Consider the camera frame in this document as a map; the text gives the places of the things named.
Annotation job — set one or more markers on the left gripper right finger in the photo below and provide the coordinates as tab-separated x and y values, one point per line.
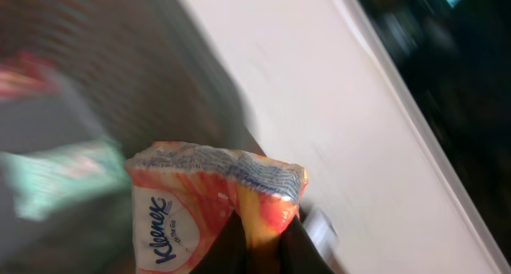
297	253

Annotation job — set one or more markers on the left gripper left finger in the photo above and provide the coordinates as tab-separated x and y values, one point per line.
227	255

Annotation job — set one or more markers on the orange Kleenex tissue pack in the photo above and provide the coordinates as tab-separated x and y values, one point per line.
184	193

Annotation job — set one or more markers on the pale green wipes pack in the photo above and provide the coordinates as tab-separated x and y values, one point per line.
48	181

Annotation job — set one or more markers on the white barcode scanner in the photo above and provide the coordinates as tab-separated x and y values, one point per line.
321	231

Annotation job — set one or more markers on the grey plastic shopping basket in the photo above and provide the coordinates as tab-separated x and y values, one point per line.
133	71

